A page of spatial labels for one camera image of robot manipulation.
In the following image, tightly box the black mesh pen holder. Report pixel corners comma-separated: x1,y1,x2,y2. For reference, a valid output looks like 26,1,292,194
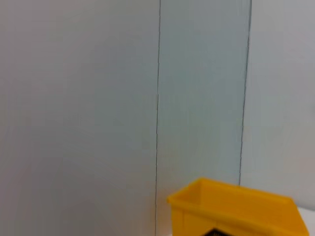
199,227,229,236

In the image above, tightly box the yellow plastic bin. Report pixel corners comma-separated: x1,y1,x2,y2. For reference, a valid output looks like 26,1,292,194
167,177,310,236

